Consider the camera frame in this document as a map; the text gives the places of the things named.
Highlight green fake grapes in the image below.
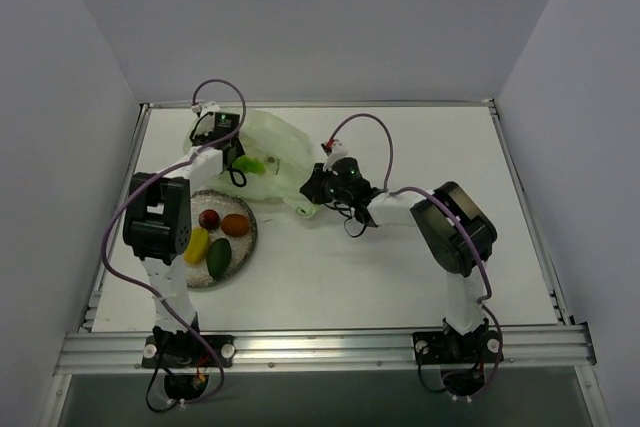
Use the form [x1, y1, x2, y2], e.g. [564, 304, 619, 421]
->
[233, 155, 266, 175]

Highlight pale green plastic bag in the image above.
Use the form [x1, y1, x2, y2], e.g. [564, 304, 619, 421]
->
[205, 109, 319, 218]

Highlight dark red fake fruit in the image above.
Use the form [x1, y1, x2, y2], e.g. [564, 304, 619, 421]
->
[198, 209, 220, 231]

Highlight orange fake fruit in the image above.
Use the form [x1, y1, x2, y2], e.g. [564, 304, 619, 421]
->
[220, 213, 251, 238]

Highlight dark green fake avocado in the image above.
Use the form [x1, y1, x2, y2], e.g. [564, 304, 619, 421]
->
[205, 238, 232, 280]

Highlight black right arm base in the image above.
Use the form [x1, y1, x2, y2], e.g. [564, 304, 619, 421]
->
[412, 327, 504, 402]

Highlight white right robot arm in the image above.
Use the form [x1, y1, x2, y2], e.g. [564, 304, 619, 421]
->
[299, 157, 498, 360]

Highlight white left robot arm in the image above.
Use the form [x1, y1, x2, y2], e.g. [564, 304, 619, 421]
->
[122, 110, 246, 366]

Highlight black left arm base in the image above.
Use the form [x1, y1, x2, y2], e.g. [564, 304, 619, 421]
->
[140, 328, 236, 401]

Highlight speckled round plate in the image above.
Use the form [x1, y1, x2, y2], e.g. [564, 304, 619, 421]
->
[186, 189, 258, 289]

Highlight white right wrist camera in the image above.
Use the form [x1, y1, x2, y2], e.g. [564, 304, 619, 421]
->
[321, 138, 348, 171]

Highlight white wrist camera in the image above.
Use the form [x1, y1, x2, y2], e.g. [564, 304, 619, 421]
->
[191, 101, 220, 117]
[321, 138, 348, 171]

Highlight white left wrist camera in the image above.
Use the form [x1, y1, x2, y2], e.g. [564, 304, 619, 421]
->
[191, 101, 220, 117]

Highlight aluminium table frame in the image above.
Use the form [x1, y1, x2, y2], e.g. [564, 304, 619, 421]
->
[57, 101, 596, 426]

